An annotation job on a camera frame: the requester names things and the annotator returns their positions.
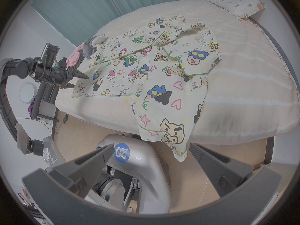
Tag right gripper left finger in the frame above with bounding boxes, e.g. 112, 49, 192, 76
46, 143, 115, 200

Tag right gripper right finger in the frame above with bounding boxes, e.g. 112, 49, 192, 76
189, 143, 255, 198

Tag white printed pyjama top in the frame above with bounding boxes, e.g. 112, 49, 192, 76
71, 14, 223, 162

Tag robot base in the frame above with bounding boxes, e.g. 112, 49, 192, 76
84, 133, 171, 214

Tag pink garment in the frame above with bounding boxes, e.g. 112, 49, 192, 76
66, 45, 82, 69

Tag grey garment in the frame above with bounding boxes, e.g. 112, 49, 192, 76
82, 35, 106, 60

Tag bed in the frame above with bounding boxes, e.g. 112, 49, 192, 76
55, 0, 300, 147

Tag white printed pillow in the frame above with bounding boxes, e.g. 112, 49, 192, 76
205, 0, 266, 18

